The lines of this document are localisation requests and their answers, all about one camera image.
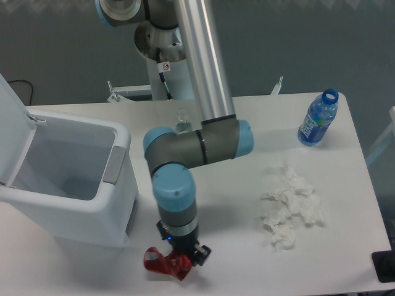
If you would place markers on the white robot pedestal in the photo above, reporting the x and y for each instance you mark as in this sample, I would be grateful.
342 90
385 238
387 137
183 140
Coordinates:
167 67

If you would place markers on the white trash bin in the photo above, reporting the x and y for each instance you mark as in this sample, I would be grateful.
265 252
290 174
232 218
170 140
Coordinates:
71 175

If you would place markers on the black device at edge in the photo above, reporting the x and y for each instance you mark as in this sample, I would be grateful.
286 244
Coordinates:
383 262

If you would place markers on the white chair frame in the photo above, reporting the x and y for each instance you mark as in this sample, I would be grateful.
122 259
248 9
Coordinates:
382 142

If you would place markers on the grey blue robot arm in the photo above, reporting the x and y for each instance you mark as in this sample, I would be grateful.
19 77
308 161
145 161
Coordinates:
171 156

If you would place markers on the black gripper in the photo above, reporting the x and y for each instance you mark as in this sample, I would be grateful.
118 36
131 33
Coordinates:
185 240

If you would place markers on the blue plastic bottle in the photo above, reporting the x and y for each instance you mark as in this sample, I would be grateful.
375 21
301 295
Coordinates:
320 114

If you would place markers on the crumpled white tissue pile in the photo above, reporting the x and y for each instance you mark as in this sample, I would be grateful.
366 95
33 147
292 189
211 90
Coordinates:
294 197

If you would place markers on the clear green-label bottle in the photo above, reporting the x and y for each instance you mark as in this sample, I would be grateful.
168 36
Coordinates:
183 124

